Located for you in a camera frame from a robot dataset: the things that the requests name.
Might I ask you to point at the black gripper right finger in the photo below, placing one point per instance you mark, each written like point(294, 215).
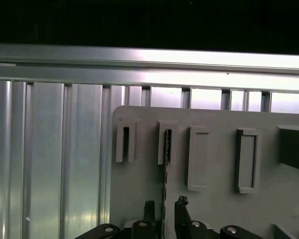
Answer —
point(183, 224)

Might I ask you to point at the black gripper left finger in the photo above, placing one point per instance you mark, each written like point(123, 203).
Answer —
point(142, 229)

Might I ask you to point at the green RAM stick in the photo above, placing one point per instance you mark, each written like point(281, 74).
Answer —
point(166, 179)

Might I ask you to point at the grey parts rack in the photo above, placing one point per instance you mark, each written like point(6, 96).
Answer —
point(214, 211)

